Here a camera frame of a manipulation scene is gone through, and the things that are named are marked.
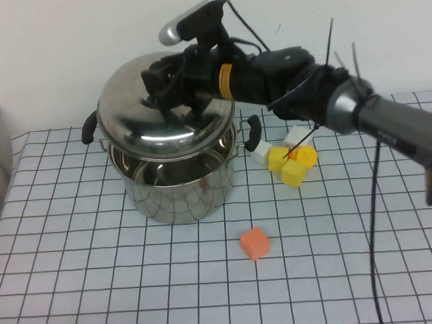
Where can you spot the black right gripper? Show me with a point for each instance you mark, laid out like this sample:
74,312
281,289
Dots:
192,79

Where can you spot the steel lid with black knob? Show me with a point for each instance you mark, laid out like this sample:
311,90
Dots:
125,112

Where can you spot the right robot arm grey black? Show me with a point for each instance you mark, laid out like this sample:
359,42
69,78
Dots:
382,122

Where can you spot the white foam cube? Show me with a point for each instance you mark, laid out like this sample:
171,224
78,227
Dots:
295,137
261,152

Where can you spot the yellow foam cube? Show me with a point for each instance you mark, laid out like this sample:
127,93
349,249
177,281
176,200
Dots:
293,172
276,162

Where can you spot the yellow round toy orange end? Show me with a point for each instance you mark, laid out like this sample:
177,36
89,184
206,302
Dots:
307,155

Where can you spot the orange foam cube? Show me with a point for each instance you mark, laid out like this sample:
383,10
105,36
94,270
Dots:
254,245

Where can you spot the white black checkered tablecloth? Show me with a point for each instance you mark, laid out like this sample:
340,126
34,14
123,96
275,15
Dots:
99,286

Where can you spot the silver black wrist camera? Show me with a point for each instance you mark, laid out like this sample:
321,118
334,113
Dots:
189,22

